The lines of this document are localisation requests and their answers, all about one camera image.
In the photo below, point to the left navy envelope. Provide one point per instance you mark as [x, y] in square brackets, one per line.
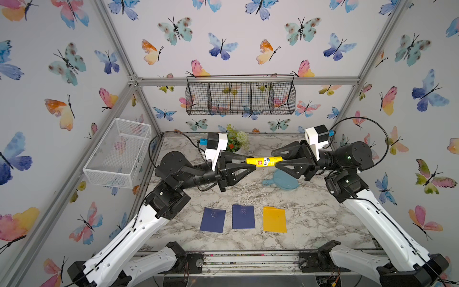
[213, 220]

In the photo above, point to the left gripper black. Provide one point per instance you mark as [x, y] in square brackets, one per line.
[222, 168]

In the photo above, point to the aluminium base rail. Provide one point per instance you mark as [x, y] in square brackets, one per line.
[251, 262]

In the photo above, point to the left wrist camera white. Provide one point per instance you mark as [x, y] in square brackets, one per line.
[214, 144]

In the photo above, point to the potted flower plant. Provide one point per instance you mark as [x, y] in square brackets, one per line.
[236, 140]

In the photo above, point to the black wire wall basket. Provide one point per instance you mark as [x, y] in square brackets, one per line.
[245, 95]

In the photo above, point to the yellow glue stick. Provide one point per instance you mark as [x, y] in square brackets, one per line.
[264, 161]

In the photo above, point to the white mesh wall basket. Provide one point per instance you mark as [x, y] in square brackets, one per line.
[117, 159]

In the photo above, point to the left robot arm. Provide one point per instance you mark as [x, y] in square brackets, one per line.
[115, 266]

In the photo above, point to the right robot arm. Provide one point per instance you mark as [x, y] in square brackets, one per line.
[407, 263]

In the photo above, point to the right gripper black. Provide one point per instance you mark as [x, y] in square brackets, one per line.
[306, 167]

